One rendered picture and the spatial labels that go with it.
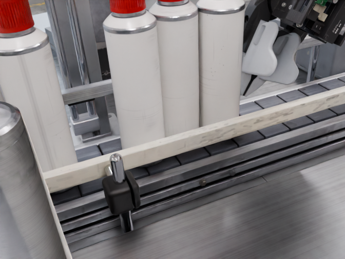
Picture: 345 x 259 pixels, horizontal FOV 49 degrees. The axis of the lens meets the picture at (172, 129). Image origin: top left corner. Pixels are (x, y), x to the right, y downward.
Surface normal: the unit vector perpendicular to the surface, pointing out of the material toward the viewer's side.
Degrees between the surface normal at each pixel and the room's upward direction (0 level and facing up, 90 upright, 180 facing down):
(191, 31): 90
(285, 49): 57
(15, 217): 90
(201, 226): 0
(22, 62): 90
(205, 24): 90
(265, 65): 63
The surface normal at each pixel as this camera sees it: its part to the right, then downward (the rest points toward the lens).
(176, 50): 0.08, 0.54
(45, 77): 0.84, 0.26
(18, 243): 0.46, 0.47
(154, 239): -0.05, -0.83
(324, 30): -0.82, -0.19
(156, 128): 0.66, 0.39
